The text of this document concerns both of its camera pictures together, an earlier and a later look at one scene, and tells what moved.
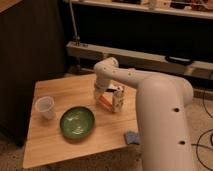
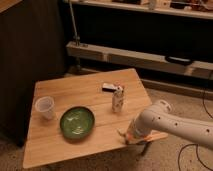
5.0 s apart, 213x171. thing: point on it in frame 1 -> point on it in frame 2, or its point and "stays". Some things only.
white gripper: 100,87 -> 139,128
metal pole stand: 77,40 stays
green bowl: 77,122 stays
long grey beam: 191,67 stays
